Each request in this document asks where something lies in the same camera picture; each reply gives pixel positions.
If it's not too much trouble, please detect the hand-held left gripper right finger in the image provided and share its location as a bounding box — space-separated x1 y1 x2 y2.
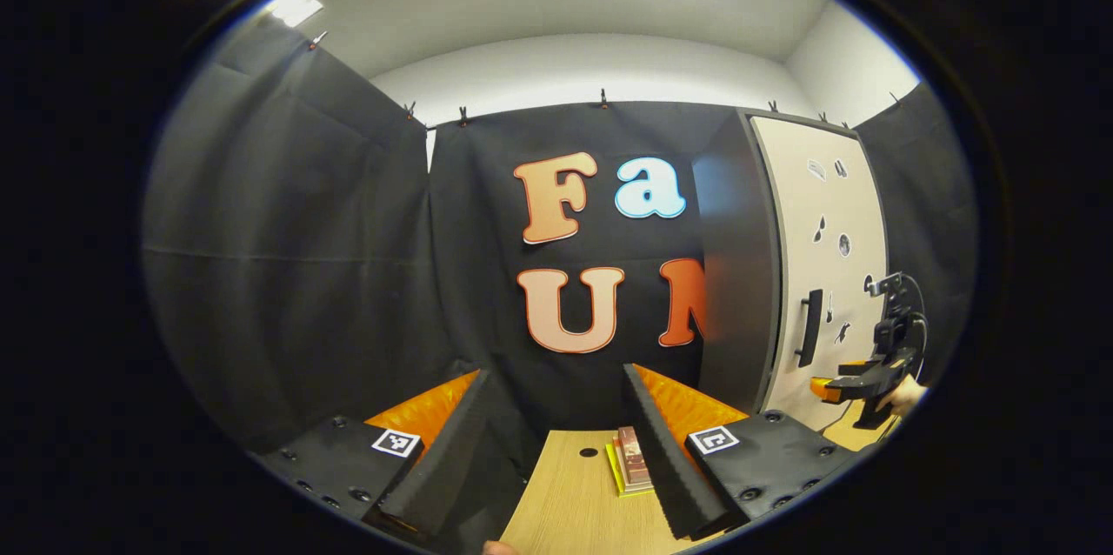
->
622 362 857 541

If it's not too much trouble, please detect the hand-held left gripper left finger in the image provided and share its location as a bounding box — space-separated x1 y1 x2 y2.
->
259 368 492 538

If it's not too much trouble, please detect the black cabinet door handle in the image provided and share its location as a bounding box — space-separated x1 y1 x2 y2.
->
794 288 824 369

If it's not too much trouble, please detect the beige cabinet door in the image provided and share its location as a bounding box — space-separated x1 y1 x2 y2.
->
750 116 890 432

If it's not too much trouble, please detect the stack of books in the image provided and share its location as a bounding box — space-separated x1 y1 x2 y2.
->
605 425 655 498

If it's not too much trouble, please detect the black backdrop cloth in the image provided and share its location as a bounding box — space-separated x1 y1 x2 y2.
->
141 11 979 460

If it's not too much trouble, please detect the ceiling light panel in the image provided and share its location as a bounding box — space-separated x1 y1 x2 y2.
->
265 0 324 28

